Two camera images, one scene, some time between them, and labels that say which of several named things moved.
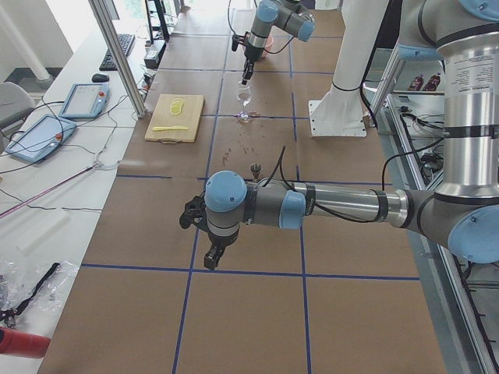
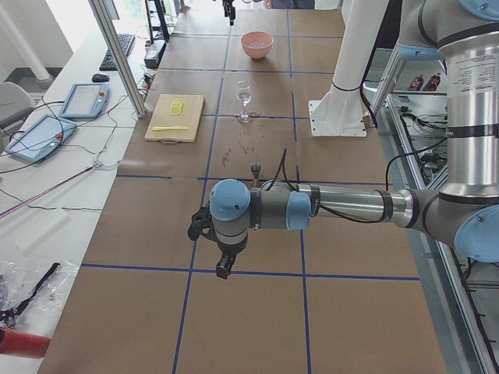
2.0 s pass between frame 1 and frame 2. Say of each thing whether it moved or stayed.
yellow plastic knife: stayed
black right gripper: moved
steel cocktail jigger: stayed
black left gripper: moved
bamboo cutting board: stayed
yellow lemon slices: stayed
